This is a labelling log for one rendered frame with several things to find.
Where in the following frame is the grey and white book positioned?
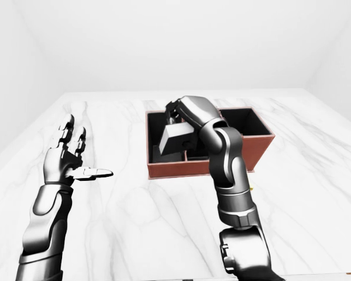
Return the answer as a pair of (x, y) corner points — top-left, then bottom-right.
(157, 121), (199, 156)

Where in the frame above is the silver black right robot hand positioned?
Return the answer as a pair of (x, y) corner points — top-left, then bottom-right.
(164, 95), (226, 131)

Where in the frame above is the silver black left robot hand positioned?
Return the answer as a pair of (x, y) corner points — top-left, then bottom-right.
(43, 114), (115, 186)

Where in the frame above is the red-brown desk caddy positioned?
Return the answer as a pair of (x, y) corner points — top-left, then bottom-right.
(145, 106), (276, 180)

